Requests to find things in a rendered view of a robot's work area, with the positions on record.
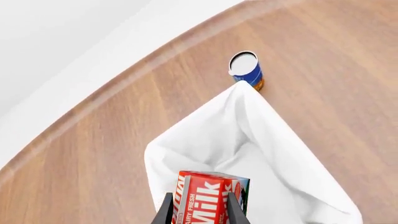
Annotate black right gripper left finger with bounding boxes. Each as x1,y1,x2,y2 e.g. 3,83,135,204
150,192,174,224

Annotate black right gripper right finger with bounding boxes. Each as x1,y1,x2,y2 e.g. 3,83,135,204
227,192,251,224

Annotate blue tin can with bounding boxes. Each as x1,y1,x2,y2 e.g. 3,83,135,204
228,50,266,92

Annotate white basket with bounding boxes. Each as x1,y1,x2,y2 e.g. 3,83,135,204
144,80,364,224

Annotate red milk carton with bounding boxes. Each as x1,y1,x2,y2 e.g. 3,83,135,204
170,170,251,224

